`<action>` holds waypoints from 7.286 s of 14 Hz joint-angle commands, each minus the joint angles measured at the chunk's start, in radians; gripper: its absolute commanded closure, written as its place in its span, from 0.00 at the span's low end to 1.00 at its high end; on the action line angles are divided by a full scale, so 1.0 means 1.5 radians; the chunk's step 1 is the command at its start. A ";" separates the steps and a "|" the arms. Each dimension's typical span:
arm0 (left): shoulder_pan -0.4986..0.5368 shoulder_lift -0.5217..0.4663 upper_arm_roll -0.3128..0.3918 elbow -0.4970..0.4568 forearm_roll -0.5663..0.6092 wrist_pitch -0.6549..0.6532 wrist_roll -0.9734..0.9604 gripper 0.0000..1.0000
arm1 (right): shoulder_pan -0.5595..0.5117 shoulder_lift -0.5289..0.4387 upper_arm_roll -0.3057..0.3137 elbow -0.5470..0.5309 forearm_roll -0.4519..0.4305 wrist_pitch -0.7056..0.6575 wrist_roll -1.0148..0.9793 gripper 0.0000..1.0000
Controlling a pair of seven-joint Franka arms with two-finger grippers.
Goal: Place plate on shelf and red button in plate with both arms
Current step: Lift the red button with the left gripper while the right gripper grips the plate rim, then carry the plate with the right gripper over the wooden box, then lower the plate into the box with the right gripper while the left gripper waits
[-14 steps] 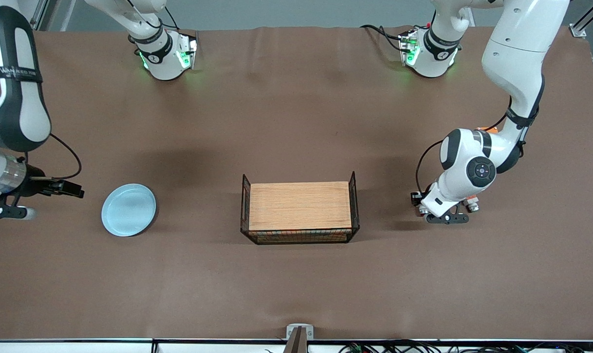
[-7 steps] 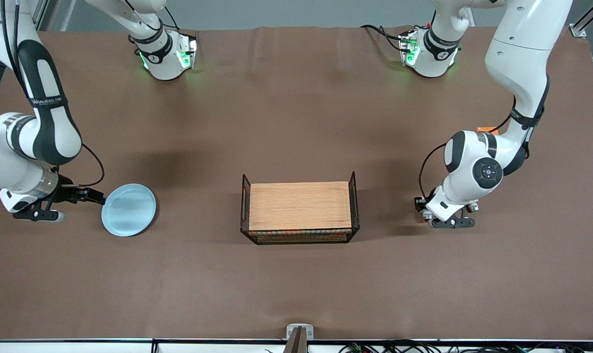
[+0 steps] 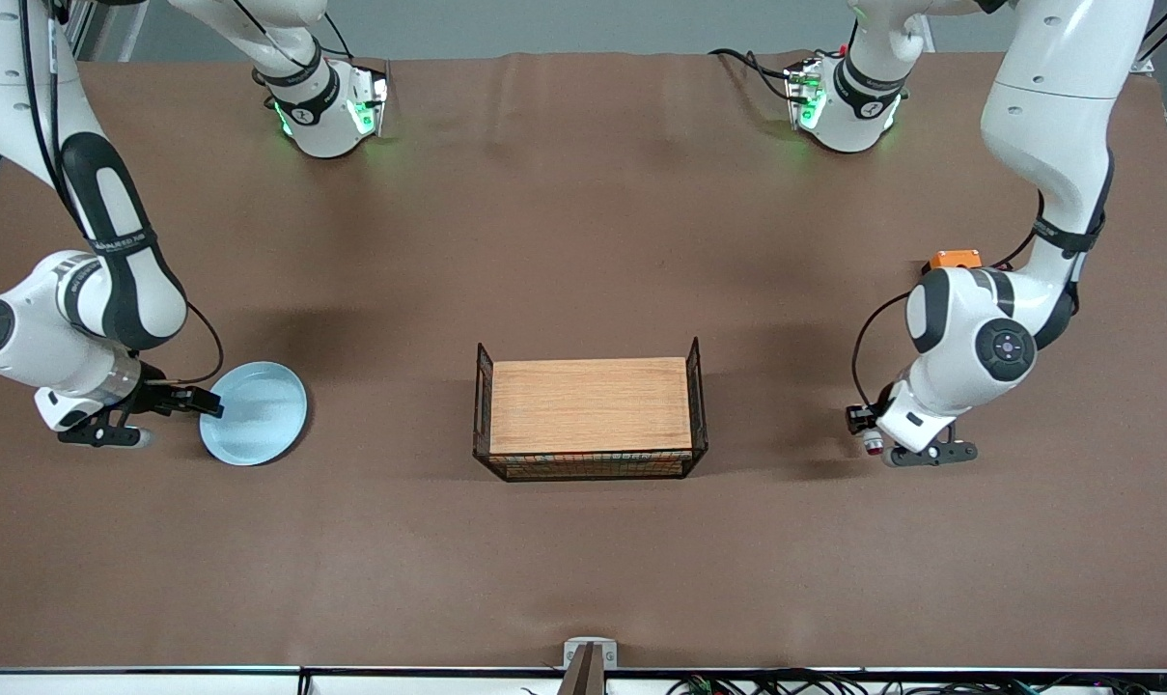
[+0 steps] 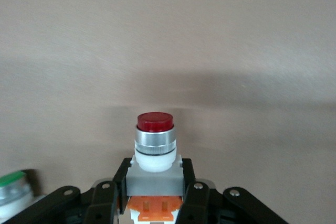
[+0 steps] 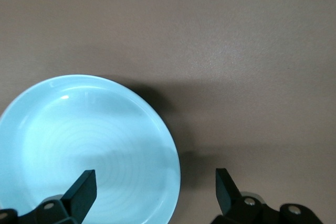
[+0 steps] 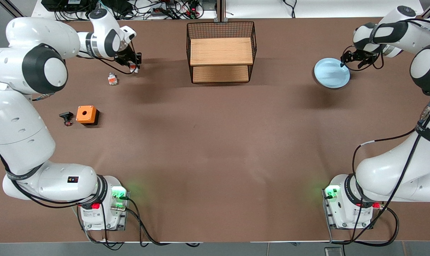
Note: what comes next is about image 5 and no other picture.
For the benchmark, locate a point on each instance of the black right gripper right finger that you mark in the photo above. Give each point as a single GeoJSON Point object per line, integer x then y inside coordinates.
{"type": "Point", "coordinates": [225, 190]}

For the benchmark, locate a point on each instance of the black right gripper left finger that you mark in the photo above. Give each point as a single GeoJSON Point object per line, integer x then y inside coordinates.
{"type": "Point", "coordinates": [78, 195]}

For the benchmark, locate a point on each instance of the light blue plate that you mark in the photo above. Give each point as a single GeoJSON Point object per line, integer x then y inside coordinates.
{"type": "Point", "coordinates": [78, 134]}

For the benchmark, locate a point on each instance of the brown table cover sheet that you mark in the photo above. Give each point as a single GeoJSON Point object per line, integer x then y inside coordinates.
{"type": "Point", "coordinates": [236, 37]}

